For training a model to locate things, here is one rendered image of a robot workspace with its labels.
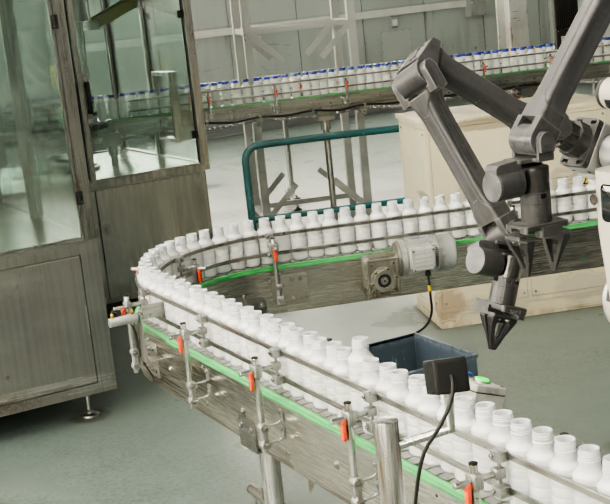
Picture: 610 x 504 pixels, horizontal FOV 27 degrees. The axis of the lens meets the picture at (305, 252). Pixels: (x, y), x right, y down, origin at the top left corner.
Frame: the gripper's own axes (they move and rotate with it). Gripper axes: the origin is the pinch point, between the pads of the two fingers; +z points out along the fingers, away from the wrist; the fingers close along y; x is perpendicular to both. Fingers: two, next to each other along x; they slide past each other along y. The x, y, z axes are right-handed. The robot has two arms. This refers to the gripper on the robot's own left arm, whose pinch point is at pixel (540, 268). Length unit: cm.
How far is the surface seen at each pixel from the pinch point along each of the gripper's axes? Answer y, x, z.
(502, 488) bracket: -19.9, -10.8, 35.3
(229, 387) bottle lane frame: -20, 110, 44
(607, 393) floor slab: 223, 246, 136
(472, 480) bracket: -26.0, -10.5, 32.1
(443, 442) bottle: -17.2, 11.9, 33.4
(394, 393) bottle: -17.3, 28.8, 27.3
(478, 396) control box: -1.5, 21.6, 30.1
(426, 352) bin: 42, 110, 48
